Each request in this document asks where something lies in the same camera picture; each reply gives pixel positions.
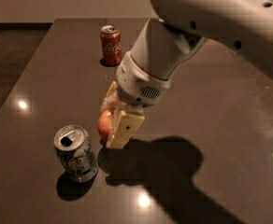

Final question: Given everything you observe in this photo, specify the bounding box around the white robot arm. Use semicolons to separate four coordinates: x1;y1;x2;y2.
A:
101;0;273;148

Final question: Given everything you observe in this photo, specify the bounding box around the red apple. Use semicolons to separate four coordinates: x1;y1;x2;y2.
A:
97;109;113;141

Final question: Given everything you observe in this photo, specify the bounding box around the green 7up can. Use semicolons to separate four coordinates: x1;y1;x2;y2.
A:
53;125;98;183

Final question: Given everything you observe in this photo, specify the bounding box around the red cola can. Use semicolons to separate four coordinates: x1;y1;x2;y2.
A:
100;25;122;66

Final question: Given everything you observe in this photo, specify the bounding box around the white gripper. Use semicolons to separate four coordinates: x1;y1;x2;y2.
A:
100;51;170;149

